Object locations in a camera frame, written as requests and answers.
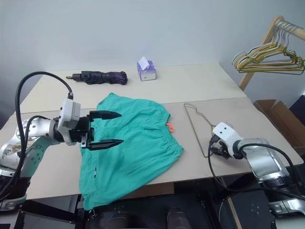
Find purple tissue box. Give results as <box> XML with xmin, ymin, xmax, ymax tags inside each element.
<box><xmin>136</xmin><ymin>60</ymin><xmax>158</xmax><ymax>81</ymax></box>

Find wooden slat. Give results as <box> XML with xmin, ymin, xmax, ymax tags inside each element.
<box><xmin>225</xmin><ymin>197</ymin><xmax>242</xmax><ymax>229</ymax></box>

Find wooden clothes rack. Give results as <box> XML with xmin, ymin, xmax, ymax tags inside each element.
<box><xmin>238</xmin><ymin>15</ymin><xmax>305</xmax><ymax>92</ymax></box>

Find folded dark purple umbrella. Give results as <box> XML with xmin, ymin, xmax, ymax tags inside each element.
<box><xmin>66</xmin><ymin>70</ymin><xmax>128</xmax><ymax>86</ymax></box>

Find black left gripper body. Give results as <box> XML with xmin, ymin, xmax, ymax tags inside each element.
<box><xmin>69</xmin><ymin>111</ymin><xmax>96</xmax><ymax>149</ymax></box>

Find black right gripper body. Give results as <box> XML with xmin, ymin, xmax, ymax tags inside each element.
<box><xmin>209</xmin><ymin>135</ymin><xmax>231</xmax><ymax>160</ymax></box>

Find brown cardboard box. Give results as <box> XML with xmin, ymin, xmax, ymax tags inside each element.
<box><xmin>253</xmin><ymin>99</ymin><xmax>305</xmax><ymax>165</ymax></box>

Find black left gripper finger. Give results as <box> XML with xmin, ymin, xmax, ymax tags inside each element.
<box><xmin>89</xmin><ymin>139</ymin><xmax>125</xmax><ymax>151</ymax></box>
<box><xmin>90</xmin><ymin>110</ymin><xmax>123</xmax><ymax>121</ymax></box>

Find green shorts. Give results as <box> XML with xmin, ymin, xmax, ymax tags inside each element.
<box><xmin>79</xmin><ymin>93</ymin><xmax>184</xmax><ymax>211</ymax></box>

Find black plate with white dots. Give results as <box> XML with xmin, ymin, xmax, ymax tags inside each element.
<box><xmin>228</xmin><ymin>190</ymin><xmax>278</xmax><ymax>229</ymax></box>

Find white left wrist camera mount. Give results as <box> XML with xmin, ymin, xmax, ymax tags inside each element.
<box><xmin>57</xmin><ymin>97</ymin><xmax>82</xmax><ymax>146</ymax></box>

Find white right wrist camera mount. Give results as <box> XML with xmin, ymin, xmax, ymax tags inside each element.
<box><xmin>212</xmin><ymin>122</ymin><xmax>246</xmax><ymax>159</ymax></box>

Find bunch of wire hangers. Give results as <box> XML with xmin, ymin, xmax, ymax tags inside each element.
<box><xmin>232</xmin><ymin>20</ymin><xmax>305</xmax><ymax>72</ymax></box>

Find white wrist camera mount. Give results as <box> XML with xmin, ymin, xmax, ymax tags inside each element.
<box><xmin>212</xmin><ymin>122</ymin><xmax>246</xmax><ymax>159</ymax></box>
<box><xmin>57</xmin><ymin>97</ymin><xmax>82</xmax><ymax>146</ymax></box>

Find white tissue sheet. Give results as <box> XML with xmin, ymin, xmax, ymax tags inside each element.
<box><xmin>139</xmin><ymin>56</ymin><xmax>151</xmax><ymax>71</ymax></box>

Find bare wire hanger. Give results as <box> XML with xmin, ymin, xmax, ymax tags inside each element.
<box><xmin>183</xmin><ymin>103</ymin><xmax>233</xmax><ymax>158</ymax></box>

